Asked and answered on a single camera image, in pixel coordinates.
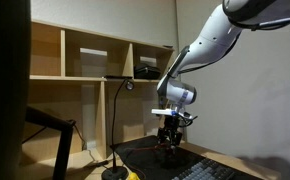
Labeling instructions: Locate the black monitor stand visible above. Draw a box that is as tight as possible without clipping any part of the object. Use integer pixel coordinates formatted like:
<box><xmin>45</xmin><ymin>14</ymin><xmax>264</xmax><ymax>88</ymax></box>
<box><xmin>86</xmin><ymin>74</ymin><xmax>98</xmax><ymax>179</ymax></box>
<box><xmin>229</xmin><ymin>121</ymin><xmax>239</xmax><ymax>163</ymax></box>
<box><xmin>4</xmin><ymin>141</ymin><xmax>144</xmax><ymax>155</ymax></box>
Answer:
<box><xmin>22</xmin><ymin>106</ymin><xmax>76</xmax><ymax>180</ymax></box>

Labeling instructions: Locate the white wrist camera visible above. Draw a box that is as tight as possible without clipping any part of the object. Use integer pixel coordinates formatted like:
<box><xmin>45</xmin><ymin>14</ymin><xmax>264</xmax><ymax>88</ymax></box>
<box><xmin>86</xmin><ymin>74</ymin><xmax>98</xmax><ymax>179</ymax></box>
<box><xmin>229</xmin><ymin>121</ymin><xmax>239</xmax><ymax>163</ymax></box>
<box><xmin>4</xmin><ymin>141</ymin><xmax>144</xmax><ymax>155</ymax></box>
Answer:
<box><xmin>151</xmin><ymin>109</ymin><xmax>177</xmax><ymax>116</ymax></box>

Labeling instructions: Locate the black mechanical keyboard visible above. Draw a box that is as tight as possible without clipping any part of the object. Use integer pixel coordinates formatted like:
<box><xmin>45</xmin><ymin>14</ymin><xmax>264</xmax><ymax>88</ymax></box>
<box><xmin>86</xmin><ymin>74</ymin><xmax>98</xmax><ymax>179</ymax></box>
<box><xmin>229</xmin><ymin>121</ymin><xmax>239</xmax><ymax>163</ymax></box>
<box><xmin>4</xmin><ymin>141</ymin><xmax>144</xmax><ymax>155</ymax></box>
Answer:
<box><xmin>171</xmin><ymin>158</ymin><xmax>235</xmax><ymax>180</ymax></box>

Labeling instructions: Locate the wooden shelf unit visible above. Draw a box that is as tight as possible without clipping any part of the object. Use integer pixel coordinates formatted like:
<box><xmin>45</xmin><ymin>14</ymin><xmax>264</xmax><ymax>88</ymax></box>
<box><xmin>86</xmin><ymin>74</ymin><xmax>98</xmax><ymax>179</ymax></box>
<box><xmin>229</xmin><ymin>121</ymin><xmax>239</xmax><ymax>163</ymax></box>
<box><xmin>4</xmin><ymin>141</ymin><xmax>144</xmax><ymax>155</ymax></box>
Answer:
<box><xmin>28</xmin><ymin>21</ymin><xmax>174</xmax><ymax>159</ymax></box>

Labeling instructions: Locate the yellow rubber duck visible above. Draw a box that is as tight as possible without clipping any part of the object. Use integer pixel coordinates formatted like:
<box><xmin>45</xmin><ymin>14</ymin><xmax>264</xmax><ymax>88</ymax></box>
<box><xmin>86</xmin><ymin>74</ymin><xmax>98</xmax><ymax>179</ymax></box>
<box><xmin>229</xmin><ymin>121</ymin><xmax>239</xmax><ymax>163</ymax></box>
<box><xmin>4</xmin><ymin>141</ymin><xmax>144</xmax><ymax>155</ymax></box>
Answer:
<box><xmin>128</xmin><ymin>172</ymin><xmax>140</xmax><ymax>180</ymax></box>

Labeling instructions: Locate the black gooseneck desk lamp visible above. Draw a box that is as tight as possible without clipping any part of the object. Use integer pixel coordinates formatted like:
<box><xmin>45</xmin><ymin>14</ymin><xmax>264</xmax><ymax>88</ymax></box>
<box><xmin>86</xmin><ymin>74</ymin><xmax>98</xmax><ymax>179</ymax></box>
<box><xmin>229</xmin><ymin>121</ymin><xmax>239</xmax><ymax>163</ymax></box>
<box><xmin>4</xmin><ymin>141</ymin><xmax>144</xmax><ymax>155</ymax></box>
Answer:
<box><xmin>101</xmin><ymin>79</ymin><xmax>129</xmax><ymax>180</ymax></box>

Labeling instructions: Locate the black bag on shelf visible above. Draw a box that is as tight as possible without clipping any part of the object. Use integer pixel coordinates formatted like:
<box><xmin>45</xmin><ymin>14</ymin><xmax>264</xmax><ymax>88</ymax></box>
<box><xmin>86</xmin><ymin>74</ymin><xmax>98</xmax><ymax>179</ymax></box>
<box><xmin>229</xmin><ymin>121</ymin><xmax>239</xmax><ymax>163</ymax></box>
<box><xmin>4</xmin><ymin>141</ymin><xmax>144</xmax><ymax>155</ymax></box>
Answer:
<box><xmin>134</xmin><ymin>63</ymin><xmax>161</xmax><ymax>80</ymax></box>

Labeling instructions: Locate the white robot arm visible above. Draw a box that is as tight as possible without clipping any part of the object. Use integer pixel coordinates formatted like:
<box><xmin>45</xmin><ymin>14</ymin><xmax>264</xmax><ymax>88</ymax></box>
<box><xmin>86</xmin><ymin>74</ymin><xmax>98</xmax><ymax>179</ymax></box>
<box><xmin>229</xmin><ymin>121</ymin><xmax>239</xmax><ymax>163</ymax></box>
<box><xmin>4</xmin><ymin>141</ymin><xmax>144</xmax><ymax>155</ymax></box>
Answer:
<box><xmin>159</xmin><ymin>0</ymin><xmax>290</xmax><ymax>155</ymax></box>

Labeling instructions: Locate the black desk mat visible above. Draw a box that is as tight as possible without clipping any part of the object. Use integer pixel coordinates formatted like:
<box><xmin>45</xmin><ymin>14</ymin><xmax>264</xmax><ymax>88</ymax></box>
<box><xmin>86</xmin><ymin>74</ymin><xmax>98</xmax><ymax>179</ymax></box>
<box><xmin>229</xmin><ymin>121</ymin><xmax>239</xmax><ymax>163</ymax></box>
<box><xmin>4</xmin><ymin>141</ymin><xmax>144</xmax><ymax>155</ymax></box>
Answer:
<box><xmin>116</xmin><ymin>136</ymin><xmax>261</xmax><ymax>180</ymax></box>

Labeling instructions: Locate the flat dark book on shelf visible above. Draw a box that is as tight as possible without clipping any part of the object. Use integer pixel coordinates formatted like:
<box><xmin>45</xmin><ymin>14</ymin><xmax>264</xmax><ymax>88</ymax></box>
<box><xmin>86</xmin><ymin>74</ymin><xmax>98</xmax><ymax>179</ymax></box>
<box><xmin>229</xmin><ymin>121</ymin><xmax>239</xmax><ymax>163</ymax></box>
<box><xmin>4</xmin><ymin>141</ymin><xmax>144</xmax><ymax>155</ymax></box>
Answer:
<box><xmin>104</xmin><ymin>75</ymin><xmax>132</xmax><ymax>79</ymax></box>

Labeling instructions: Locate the black computer monitor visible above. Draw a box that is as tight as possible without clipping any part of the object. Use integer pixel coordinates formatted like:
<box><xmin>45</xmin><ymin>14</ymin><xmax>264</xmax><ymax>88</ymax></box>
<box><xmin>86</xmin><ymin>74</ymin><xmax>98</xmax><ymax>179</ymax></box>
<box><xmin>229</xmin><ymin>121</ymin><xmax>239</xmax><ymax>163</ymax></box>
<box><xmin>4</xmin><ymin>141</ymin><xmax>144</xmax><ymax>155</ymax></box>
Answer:
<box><xmin>0</xmin><ymin>0</ymin><xmax>31</xmax><ymax>180</ymax></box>

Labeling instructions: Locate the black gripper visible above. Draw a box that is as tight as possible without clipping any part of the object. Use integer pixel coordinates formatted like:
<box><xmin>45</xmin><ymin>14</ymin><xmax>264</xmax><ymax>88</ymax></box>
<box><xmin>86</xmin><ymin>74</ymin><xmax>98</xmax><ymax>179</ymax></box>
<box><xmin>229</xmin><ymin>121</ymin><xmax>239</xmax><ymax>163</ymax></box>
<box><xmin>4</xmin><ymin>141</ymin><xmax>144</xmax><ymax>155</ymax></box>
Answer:
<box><xmin>157</xmin><ymin>116</ymin><xmax>182</xmax><ymax>155</ymax></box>

